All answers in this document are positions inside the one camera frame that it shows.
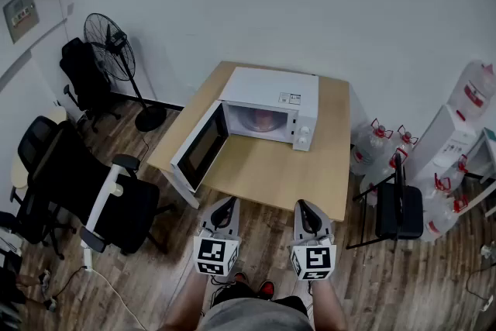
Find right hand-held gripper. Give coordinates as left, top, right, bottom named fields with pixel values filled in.
left=290, top=199, right=337, bottom=281

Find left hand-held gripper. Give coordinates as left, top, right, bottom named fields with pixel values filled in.
left=193, top=197, right=242, bottom=278

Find white microwave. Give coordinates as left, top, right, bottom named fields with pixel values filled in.
left=170, top=66, right=320, bottom=194

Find person's left forearm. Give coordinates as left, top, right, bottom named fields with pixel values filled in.
left=158, top=270, right=210, bottom=331

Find person's right forearm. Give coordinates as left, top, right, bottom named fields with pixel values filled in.
left=309, top=279, right=349, bottom=331

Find person's right shoe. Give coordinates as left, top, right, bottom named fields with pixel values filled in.
left=258, top=280, right=276, bottom=300

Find person's black shorts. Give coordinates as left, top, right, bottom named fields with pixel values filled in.
left=211, top=281, right=309, bottom=319

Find group of clear water bottles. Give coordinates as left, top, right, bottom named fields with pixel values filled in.
left=350, top=118, right=470, bottom=242

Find black folding chair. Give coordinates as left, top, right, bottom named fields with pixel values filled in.
left=346, top=152, right=425, bottom=251

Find black office chair white armrests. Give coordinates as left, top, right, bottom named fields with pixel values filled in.
left=33, top=119, right=176, bottom=257

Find person's grey shirt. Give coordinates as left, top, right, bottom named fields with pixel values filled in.
left=199, top=296, right=314, bottom=331

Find black standing fan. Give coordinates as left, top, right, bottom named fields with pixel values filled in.
left=83, top=12, right=167, bottom=133

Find white power strip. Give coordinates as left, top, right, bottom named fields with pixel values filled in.
left=82, top=247, right=95, bottom=273

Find white water dispenser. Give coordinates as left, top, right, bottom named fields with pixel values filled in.
left=405, top=104, right=478, bottom=185

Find white table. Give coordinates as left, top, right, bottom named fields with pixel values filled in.
left=470, top=126, right=496, bottom=219

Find black mesh chair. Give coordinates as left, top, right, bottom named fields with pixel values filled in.
left=0, top=115, right=77, bottom=260

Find large water jug red label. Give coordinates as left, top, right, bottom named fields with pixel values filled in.
left=446, top=60, right=496, bottom=122

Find white floor cable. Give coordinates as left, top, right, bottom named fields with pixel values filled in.
left=91, top=266, right=145, bottom=331

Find grey wall panel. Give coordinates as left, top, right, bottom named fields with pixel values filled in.
left=2, top=0, right=41, bottom=45

